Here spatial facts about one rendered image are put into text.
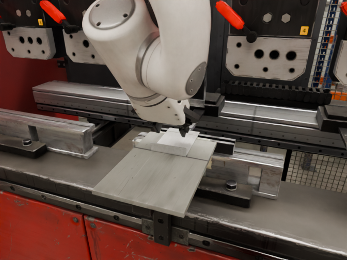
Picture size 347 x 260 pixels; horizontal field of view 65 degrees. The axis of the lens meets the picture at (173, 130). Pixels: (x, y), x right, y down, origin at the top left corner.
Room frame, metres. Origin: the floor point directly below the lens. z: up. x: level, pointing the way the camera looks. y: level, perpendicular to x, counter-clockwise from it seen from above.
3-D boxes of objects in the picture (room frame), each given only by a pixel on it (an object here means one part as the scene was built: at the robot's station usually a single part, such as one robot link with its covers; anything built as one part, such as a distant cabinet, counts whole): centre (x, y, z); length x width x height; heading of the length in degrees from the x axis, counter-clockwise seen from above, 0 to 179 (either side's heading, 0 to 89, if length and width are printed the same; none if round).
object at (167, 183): (0.49, 0.02, 1.00); 0.26 x 0.18 x 0.01; 160
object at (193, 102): (0.63, -0.03, 1.13); 0.10 x 0.02 x 0.10; 70
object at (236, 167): (0.61, -0.08, 0.92); 0.39 x 0.06 x 0.10; 70
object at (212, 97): (0.78, -0.08, 1.01); 0.26 x 0.12 x 0.05; 160
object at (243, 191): (0.57, -0.05, 0.89); 0.30 x 0.05 x 0.03; 70
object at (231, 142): (0.62, -0.06, 0.98); 0.20 x 0.03 x 0.03; 70
